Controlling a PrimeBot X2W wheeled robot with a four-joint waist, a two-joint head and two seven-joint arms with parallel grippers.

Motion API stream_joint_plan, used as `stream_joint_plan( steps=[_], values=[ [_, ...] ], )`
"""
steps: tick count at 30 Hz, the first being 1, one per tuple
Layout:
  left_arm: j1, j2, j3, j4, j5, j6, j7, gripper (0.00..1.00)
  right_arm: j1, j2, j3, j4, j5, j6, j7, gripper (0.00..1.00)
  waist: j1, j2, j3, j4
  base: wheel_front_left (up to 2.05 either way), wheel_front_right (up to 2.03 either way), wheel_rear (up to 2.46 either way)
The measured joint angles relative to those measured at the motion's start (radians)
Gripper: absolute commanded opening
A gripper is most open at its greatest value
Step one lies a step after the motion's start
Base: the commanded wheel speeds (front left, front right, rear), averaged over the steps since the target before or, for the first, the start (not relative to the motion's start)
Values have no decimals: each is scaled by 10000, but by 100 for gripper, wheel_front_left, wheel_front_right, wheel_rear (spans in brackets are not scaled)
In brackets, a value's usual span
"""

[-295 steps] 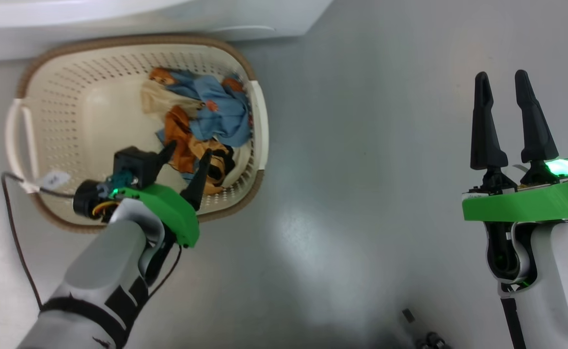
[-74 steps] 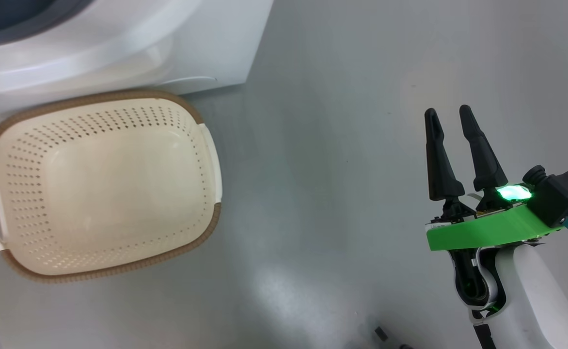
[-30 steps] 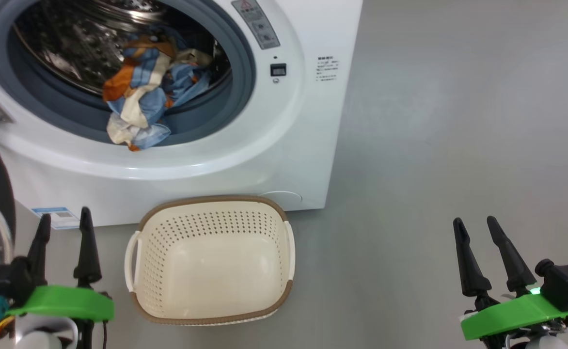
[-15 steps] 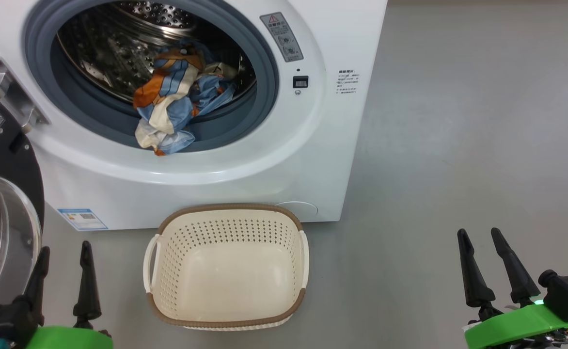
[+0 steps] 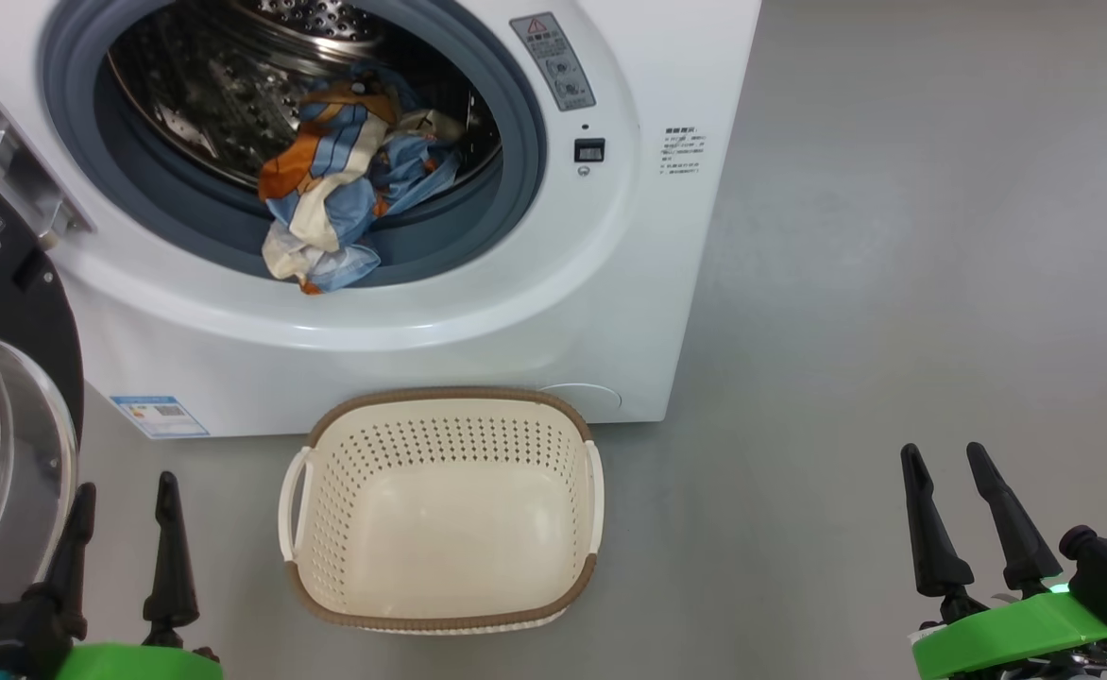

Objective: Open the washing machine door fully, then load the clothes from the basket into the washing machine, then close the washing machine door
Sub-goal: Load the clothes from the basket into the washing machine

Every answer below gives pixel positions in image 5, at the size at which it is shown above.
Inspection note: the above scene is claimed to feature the grey warning sticker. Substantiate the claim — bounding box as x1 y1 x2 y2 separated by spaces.
509 12 598 112

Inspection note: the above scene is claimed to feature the orange cream cartoon print garment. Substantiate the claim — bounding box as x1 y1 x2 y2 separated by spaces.
259 71 403 296

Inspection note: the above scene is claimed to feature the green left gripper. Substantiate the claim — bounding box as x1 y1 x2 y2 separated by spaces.
25 470 226 680

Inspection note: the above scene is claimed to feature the round black glass washer door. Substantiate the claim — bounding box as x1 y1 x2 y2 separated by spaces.
0 94 98 653

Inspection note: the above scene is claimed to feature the cream perforated laundry basket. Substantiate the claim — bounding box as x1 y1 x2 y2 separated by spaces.
278 385 605 634

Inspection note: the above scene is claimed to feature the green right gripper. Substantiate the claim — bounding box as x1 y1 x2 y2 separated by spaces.
900 440 1107 680

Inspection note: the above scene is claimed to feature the blue cartoon print garment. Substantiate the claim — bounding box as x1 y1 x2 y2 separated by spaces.
365 66 468 223

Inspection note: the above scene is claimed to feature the blue energy label sticker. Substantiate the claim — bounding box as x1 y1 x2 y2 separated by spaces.
110 395 210 440

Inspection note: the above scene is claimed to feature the white front-load washing machine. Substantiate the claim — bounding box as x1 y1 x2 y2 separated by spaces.
0 0 762 440

